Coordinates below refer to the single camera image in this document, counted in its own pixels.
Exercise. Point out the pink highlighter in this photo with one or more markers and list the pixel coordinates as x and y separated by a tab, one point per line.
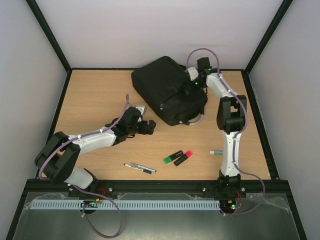
182	158

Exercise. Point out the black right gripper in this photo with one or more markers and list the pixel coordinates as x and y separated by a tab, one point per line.
186	88

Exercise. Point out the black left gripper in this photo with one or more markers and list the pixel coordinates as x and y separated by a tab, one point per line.
144	130

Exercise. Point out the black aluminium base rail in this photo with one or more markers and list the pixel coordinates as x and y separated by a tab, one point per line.
112	188

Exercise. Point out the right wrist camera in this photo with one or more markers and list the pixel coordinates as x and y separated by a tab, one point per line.
193	73

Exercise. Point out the glue stick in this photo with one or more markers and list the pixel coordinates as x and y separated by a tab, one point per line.
216	152

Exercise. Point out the black student bag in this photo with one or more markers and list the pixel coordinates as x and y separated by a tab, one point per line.
159	84

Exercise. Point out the blue whiteboard marker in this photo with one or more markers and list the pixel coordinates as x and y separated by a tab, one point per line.
137	168

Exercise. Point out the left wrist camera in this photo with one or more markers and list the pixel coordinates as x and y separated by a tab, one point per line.
142	109

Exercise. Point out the grey slotted cable duct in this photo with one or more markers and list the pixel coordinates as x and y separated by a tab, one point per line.
126	205

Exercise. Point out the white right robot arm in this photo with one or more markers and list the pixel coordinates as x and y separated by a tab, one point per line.
231	119

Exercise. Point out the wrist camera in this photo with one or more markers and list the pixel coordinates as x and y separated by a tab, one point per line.
193	73
142	109

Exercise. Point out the green highlighter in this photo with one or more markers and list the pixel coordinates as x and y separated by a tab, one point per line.
173	156

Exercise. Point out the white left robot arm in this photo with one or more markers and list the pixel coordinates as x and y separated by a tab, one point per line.
57	160

